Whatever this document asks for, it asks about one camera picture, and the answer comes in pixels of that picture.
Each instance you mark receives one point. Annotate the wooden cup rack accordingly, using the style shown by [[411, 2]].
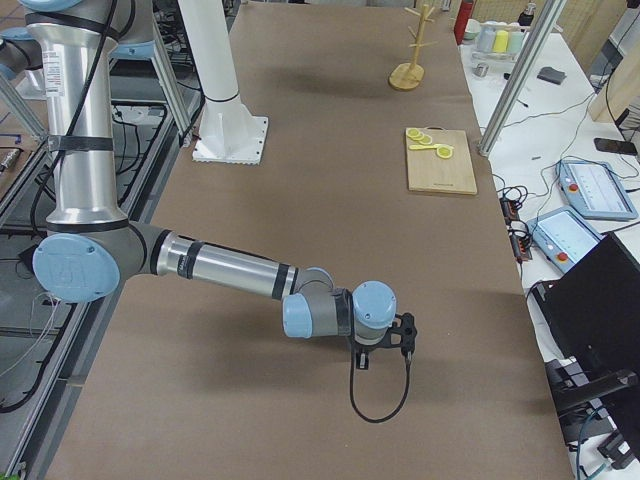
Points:
[[409, 75]]

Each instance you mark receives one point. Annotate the yellow cup on tray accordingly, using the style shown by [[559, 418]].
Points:
[[500, 44]]

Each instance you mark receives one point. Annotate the white central pillar mount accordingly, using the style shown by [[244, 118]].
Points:
[[228, 132]]

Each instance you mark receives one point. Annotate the yellow plastic knife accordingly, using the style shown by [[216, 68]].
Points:
[[426, 147]]

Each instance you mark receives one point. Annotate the black monitor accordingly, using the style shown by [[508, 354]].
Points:
[[593, 315]]

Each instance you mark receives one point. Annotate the red bottle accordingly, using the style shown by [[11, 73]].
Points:
[[463, 15]]

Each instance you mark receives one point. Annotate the far teach pendant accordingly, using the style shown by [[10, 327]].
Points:
[[592, 190]]

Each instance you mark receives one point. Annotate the near teach pendant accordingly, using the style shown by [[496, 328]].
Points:
[[563, 236]]

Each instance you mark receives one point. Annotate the lemon slice far end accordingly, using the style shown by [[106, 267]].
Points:
[[411, 132]]

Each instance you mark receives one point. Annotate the bamboo cutting board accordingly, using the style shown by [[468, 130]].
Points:
[[426, 172]]

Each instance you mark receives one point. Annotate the grey block on side table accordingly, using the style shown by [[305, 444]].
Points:
[[551, 75]]

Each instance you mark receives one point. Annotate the teach pendant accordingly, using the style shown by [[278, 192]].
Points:
[[563, 236], [592, 190]]

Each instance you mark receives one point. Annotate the pale green cup on tray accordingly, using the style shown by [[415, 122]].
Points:
[[515, 42]]

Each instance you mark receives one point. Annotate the lemon slice on knife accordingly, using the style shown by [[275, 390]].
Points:
[[444, 151]]

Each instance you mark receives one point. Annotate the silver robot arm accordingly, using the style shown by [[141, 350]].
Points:
[[91, 246]]

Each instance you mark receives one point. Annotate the light blue cup on tray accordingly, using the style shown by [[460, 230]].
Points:
[[486, 39]]

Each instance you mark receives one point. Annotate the small steel cup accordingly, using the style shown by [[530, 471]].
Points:
[[481, 70]]

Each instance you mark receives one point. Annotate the black smartphone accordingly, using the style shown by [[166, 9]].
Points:
[[615, 146]]

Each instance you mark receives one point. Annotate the aluminium frame post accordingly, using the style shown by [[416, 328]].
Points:
[[533, 46]]

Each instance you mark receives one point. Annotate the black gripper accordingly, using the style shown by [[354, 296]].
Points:
[[366, 348]]

